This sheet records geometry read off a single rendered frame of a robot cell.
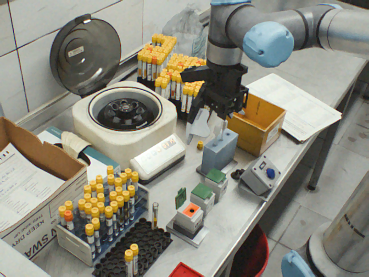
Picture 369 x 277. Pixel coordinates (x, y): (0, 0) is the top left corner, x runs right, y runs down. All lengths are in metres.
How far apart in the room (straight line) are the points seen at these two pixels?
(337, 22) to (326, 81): 0.91
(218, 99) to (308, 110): 0.61
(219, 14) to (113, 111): 0.49
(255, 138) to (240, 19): 0.51
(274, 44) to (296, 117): 0.70
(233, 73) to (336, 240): 0.38
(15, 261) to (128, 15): 1.01
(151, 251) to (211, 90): 0.37
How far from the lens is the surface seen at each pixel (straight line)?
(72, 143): 1.13
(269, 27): 0.75
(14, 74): 1.22
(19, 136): 1.14
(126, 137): 1.10
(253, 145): 1.24
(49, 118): 1.36
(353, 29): 0.76
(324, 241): 0.72
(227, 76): 0.89
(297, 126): 1.39
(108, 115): 1.19
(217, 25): 0.84
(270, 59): 0.76
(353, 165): 2.76
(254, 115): 1.36
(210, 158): 1.12
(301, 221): 2.33
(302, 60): 1.78
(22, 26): 1.19
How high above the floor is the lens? 1.70
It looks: 40 degrees down
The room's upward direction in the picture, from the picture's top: 6 degrees clockwise
